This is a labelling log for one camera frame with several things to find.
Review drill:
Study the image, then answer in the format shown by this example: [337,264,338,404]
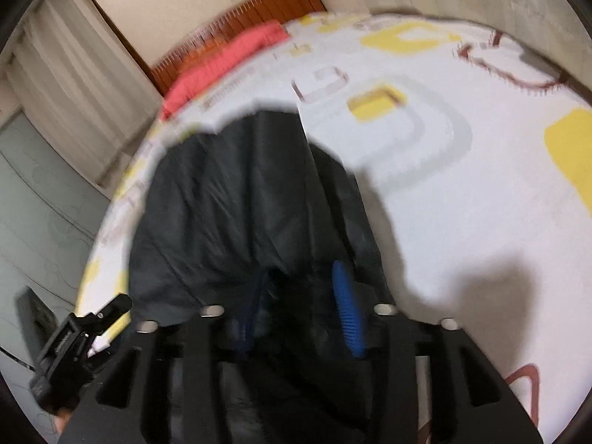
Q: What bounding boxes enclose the black rectangular object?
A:
[15,286,60,364]

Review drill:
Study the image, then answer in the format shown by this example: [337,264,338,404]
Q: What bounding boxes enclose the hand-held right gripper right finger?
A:
[331,260,545,444]

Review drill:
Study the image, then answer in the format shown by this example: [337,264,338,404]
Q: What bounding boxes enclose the large black garment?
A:
[127,110,404,444]

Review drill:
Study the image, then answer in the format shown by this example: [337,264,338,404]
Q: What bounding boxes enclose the wooden headboard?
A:
[149,0,327,97]

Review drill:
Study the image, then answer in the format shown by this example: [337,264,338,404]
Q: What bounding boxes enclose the person's left hand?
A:
[53,408,75,434]

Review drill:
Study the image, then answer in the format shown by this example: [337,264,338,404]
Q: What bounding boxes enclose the white curtain beside glass partition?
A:
[0,0,164,188]

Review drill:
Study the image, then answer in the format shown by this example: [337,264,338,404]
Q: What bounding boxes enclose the red pillow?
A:
[160,21,290,122]

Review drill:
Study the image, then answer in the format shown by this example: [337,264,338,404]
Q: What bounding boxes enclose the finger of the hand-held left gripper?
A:
[82,293,133,334]

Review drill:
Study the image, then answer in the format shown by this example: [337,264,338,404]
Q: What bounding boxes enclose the brown wall trim strip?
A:
[73,0,155,81]

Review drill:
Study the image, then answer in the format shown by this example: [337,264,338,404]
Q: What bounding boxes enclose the white patterned bed sheet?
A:
[75,11,592,444]

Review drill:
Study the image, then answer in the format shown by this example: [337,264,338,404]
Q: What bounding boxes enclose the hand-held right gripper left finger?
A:
[59,270,275,444]

